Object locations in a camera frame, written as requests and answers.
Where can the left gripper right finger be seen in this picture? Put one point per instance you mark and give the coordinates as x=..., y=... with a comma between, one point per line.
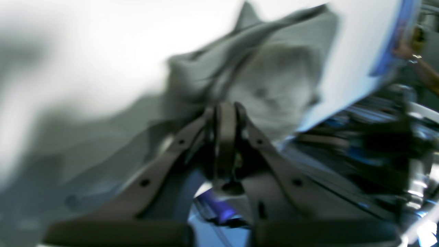
x=288, y=208

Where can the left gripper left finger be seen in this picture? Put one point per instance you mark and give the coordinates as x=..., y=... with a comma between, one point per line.
x=153, y=208

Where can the grey T-shirt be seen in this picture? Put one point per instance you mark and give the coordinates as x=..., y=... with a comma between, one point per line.
x=272, y=68

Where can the person forearm in background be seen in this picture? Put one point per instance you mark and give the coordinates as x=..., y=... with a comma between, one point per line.
x=427, y=74

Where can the person hand in background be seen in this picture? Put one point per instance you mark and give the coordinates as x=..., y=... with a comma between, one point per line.
x=410, y=48

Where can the blue cloth at edge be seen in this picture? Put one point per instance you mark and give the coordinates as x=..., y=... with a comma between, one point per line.
x=406, y=14

